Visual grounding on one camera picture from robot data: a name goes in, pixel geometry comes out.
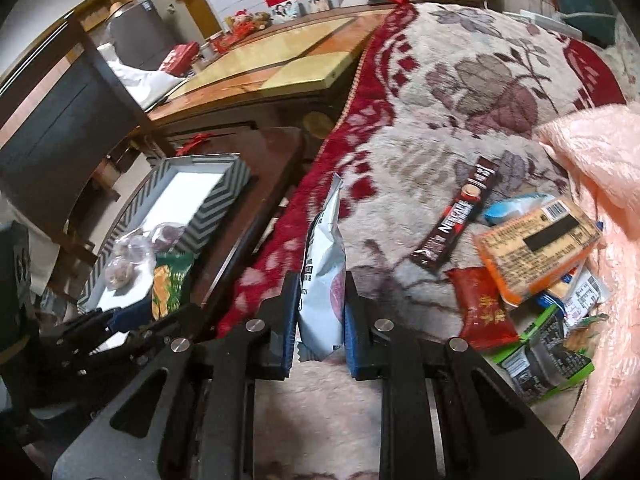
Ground teal cloth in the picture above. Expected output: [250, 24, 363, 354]
[550, 0, 616, 46]

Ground tan snack packet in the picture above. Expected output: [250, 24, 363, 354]
[564, 312, 610, 356]

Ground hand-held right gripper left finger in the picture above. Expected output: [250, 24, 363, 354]
[52, 271, 302, 480]

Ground red floral blanket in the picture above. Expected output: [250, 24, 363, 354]
[215, 2, 631, 480]

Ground light blue snack packet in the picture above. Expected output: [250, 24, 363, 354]
[482, 192, 556, 227]

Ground clear wrapped round pastry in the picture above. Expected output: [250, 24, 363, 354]
[104, 255, 137, 291]
[112, 232, 152, 262]

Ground grey refrigerator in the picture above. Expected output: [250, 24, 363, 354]
[107, 0, 173, 68]

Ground grey striped cardboard box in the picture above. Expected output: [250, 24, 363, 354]
[77, 154, 252, 321]

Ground red gift box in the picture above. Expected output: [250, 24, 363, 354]
[159, 42, 201, 77]

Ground white plastic bag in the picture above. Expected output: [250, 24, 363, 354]
[107, 57, 188, 108]

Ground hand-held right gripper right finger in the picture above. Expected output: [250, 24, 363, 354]
[344, 270, 582, 480]

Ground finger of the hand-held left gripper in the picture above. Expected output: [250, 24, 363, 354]
[60, 330, 171, 377]
[52, 305, 156, 347]

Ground green yellow snack packet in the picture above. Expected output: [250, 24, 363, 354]
[151, 252, 195, 320]

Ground dark wooden chair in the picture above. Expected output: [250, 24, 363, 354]
[0, 15, 306, 341]

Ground wooden table with yellow top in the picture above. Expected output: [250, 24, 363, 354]
[147, 2, 401, 161]

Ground plush toys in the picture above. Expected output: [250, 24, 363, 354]
[227, 10, 273, 36]

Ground clear wrapped purple pastry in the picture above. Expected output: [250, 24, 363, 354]
[150, 222, 187, 254]

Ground green black snack packet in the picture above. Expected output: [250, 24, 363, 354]
[487, 305, 596, 406]

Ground red snack packet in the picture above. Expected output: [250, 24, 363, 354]
[445, 266, 521, 353]

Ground brown coffee stick sachet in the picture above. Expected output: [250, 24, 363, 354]
[410, 156, 502, 275]

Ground white pink-spot snack packet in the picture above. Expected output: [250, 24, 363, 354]
[295, 172, 349, 364]

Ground orange cracker packet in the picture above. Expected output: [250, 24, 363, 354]
[472, 195, 603, 308]

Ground pink quilt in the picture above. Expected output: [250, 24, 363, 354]
[532, 105, 640, 471]

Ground red knotted cloth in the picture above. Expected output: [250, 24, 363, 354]
[175, 132, 216, 156]

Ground white barcode snack packet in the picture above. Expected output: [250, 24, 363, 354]
[560, 265, 611, 326]

